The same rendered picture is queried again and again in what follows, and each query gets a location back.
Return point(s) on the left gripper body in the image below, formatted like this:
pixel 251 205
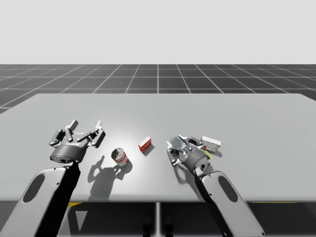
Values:
pixel 67 153

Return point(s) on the red and white can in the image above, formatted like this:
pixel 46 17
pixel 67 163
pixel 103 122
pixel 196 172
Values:
pixel 119 158

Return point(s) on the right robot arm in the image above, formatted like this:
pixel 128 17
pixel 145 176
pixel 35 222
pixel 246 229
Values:
pixel 222 197

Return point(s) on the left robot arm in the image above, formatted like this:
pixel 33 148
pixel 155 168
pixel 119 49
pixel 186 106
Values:
pixel 37 195

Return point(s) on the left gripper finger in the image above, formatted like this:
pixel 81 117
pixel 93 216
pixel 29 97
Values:
pixel 97 137
pixel 61 137

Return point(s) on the red and white carton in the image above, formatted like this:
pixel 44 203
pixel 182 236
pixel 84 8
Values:
pixel 212 145

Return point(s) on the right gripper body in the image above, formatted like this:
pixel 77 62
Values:
pixel 197 159

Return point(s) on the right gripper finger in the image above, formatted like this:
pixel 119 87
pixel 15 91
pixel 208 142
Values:
pixel 175 158
pixel 193 142

